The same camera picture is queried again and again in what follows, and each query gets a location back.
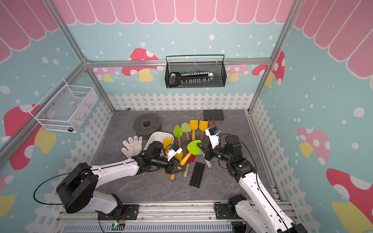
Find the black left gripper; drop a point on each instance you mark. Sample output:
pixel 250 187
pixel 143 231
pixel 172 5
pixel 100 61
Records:
pixel 171 167

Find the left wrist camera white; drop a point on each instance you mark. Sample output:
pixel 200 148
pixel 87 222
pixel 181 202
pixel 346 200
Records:
pixel 175 152

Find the bright green trowel wooden handle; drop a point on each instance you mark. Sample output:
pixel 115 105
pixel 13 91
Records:
pixel 177 132

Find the yellow plastic shovel blue cap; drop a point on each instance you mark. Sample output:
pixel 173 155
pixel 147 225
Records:
pixel 193 126

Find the red trowel wooden handle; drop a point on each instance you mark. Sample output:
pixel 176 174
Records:
pixel 190 160

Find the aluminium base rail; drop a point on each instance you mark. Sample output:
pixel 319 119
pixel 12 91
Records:
pixel 173 217

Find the black network switch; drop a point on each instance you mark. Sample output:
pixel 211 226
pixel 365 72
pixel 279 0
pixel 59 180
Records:
pixel 213 114

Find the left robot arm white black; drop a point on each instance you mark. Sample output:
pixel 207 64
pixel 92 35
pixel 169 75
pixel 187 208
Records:
pixel 78 192

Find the white plastic storage box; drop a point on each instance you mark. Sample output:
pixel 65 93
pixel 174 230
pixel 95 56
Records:
pixel 160 136

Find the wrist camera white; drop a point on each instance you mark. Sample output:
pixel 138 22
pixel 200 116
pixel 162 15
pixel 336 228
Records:
pixel 175 152
pixel 214 136

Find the white wire mesh wall basket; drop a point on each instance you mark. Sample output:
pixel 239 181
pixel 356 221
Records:
pixel 65 107

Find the light blue plastic shovel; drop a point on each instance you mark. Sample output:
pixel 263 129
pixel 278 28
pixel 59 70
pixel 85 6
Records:
pixel 208 163

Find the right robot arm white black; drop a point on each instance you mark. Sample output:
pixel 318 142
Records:
pixel 266 216

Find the green plastic shovel yellow handle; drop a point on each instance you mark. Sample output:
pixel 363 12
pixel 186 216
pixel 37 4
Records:
pixel 193 149

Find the black socket set rail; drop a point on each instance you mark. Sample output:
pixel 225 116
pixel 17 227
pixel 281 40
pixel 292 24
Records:
pixel 176 79

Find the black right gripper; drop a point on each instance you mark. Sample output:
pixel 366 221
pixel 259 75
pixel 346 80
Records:
pixel 208 151

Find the black wire mesh wall basket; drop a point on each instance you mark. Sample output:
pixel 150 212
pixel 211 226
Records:
pixel 195 71

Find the white knit work glove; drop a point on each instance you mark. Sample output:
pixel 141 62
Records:
pixel 132 147

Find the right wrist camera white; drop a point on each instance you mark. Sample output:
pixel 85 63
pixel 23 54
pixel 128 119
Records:
pixel 214 136

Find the black aluminium extrusion bar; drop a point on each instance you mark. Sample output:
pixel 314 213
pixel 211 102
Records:
pixel 197 175

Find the small green circuit board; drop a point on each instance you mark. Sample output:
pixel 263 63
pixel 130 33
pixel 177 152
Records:
pixel 117 227

